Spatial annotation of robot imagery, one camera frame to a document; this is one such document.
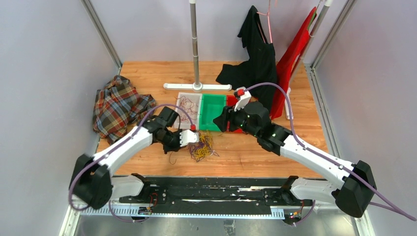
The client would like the red cable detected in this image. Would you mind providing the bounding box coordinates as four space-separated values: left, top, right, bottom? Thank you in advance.
169 95 200 165

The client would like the pink wire hanger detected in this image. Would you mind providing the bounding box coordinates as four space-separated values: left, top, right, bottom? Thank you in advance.
257 0 273 43

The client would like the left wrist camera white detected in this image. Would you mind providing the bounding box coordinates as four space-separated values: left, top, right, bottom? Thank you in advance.
179 129 199 147

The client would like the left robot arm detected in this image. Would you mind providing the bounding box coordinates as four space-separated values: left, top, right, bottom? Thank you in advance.
68 104 199 210

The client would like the black t-shirt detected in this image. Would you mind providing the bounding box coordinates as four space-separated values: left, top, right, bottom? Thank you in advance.
215 5 278 113

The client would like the red t-shirt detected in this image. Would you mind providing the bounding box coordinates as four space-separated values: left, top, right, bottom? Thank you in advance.
269 7 317 119

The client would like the metal clothes rack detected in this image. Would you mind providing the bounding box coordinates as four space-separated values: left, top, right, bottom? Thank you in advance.
163 0 333 120

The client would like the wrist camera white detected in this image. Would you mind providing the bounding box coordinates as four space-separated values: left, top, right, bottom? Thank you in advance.
179 129 199 147
234 87 252 112

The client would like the white plastic bin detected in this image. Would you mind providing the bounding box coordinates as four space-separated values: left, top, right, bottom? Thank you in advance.
174 92 202 130

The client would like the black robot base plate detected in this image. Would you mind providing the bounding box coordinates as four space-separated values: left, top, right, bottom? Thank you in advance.
119 177 312 215

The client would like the green plastic bin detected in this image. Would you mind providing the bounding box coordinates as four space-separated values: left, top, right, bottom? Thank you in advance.
199 94 226 132

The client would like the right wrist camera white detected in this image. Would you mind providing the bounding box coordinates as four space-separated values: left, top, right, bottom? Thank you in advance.
234 87 252 112

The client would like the red plastic bin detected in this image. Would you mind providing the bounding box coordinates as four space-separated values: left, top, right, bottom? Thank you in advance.
226 95 248 134

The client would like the plaid flannel shirt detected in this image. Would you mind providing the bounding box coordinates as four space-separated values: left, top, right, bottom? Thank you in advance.
92 75 157 145

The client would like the aluminium frame rail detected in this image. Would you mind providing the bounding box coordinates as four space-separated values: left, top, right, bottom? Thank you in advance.
81 0 122 71

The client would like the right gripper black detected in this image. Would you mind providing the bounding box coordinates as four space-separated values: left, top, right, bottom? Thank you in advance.
213 101 259 138

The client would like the yellow cable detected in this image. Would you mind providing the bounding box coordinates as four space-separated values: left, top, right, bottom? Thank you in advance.
192 131 214 159

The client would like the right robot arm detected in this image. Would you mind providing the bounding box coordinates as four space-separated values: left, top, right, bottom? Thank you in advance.
213 102 376 218

